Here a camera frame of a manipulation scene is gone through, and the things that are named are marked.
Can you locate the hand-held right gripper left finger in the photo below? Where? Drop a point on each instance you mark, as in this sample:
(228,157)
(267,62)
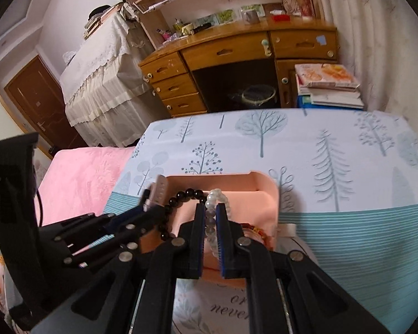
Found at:
(197,240)

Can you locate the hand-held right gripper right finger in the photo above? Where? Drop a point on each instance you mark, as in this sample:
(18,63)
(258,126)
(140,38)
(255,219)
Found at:
(223,240)

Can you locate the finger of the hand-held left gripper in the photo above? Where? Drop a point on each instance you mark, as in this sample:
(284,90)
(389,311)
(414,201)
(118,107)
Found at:
(132,233)
(118,217)

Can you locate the pink jewelry box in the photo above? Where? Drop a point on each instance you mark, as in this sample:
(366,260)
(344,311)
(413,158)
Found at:
(250,201)

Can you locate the silver hair clip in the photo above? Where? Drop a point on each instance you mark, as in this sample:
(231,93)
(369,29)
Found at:
(157,189)

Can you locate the pink blanket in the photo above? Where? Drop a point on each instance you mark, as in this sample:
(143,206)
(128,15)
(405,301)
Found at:
(83,181)

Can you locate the floral printed white pouch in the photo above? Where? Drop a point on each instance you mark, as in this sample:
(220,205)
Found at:
(209,306)

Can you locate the brown wooden door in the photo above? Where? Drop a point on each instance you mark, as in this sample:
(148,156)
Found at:
(38,101)

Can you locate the small wooden desk drawer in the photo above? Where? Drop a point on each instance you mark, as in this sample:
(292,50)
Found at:
(165,68)
(174,87)
(184,105)

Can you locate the lace covered furniture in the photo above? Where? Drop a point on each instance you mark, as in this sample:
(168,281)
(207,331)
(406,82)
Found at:
(101,76)

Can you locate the tree print bedsheet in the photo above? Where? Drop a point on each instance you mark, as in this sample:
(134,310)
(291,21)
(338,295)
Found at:
(334,139)

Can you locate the wooden desk cabinet door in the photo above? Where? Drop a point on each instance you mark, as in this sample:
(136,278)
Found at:
(285,90)

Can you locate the wide wooden desk drawer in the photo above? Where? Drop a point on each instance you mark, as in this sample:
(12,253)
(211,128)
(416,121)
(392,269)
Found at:
(223,52)

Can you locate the pile of books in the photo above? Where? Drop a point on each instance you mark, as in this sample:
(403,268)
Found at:
(94,24)

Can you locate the stack of magazines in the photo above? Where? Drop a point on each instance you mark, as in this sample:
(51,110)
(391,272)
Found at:
(327,76)

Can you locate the yellow toy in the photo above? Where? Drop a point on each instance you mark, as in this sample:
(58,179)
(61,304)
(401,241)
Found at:
(188,29)

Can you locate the black hat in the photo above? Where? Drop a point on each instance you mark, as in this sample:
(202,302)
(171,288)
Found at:
(99,11)

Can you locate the black cylindrical object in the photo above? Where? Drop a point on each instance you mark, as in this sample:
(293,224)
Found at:
(202,26)

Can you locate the wooden desk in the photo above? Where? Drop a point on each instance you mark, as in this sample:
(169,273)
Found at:
(230,31)

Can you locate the blue sticker desk drawer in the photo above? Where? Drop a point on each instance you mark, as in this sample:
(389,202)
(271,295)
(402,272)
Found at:
(303,43)

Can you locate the wooden desk shelf unit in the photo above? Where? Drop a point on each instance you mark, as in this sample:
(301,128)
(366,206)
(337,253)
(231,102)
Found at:
(167,7)

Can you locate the grey mug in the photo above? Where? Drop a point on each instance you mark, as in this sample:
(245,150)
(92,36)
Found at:
(250,17)

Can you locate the green picture cards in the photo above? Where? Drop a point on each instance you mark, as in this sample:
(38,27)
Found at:
(226,14)

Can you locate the red box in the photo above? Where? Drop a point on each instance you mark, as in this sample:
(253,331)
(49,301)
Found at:
(282,17)

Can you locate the white curtain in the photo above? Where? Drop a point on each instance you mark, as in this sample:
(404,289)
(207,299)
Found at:
(362,41)

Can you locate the pink patterned bag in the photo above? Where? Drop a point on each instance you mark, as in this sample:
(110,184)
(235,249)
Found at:
(299,3)

